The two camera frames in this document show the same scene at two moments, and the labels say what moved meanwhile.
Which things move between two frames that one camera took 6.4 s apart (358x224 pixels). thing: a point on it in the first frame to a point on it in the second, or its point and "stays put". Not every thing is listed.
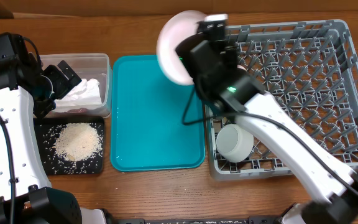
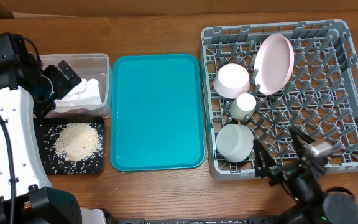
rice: [78, 141] stays put
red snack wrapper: [80, 110] stays put
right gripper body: [230, 52] to [283, 172]
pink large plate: [176, 28] to [274, 65]
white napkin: [86, 93] stays put
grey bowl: [235, 144] stays put
